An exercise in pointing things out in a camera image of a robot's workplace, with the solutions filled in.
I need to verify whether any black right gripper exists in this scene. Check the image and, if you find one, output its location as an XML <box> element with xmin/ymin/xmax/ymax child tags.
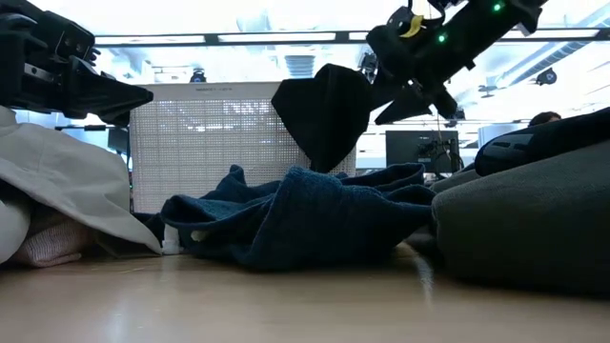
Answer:
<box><xmin>367</xmin><ymin>28</ymin><xmax>477</xmax><ymax>127</ymax></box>

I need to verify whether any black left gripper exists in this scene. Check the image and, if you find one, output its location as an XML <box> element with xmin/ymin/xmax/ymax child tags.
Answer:
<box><xmin>0</xmin><ymin>0</ymin><xmax>155</xmax><ymax>128</ymax></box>

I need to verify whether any black cloth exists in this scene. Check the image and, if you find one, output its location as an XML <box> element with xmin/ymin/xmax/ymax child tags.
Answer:
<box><xmin>271</xmin><ymin>63</ymin><xmax>383</xmax><ymax>174</ymax></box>

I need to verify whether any black garment with stripes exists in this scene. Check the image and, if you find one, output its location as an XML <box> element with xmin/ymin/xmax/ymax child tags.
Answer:
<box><xmin>474</xmin><ymin>107</ymin><xmax>610</xmax><ymax>178</ymax></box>

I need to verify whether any dark grey garment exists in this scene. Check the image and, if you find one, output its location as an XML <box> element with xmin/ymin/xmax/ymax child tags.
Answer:
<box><xmin>430</xmin><ymin>140</ymin><xmax>610</xmax><ymax>295</ymax></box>

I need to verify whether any dark blue terry towel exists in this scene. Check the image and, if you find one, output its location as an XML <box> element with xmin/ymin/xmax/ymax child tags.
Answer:
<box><xmin>160</xmin><ymin>162</ymin><xmax>437</xmax><ymax>272</ymax></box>

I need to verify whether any black computer monitor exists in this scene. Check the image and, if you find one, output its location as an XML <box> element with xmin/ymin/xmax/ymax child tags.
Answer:
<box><xmin>384</xmin><ymin>129</ymin><xmax>461</xmax><ymax>174</ymax></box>

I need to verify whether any beige garment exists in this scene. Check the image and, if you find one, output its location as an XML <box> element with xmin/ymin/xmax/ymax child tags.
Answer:
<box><xmin>0</xmin><ymin>105</ymin><xmax>164</xmax><ymax>266</ymax></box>

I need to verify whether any white perforated laundry basket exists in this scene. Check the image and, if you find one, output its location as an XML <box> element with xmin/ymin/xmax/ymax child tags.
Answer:
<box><xmin>129</xmin><ymin>81</ymin><xmax>358</xmax><ymax>214</ymax></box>

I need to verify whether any person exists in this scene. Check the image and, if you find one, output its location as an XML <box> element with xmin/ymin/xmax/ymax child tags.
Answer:
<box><xmin>527</xmin><ymin>111</ymin><xmax>563</xmax><ymax>129</ymax></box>

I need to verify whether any black ceiling fixture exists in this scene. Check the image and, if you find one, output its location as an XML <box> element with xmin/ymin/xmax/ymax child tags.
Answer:
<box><xmin>535</xmin><ymin>67</ymin><xmax>559</xmax><ymax>88</ymax></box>

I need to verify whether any pink garment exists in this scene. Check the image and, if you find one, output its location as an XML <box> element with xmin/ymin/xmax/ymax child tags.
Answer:
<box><xmin>8</xmin><ymin>204</ymin><xmax>97</xmax><ymax>269</ymax></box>

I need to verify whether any small white plastic piece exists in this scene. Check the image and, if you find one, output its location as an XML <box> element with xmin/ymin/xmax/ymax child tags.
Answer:
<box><xmin>161</xmin><ymin>223</ymin><xmax>185</xmax><ymax>256</ymax></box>

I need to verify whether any yellow cable tag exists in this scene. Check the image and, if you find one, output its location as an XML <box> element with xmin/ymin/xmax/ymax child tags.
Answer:
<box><xmin>399</xmin><ymin>14</ymin><xmax>426</xmax><ymax>39</ymax></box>

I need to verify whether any black overhead rail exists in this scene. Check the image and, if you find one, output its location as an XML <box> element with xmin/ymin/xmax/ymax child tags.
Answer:
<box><xmin>93</xmin><ymin>27</ymin><xmax>610</xmax><ymax>48</ymax></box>

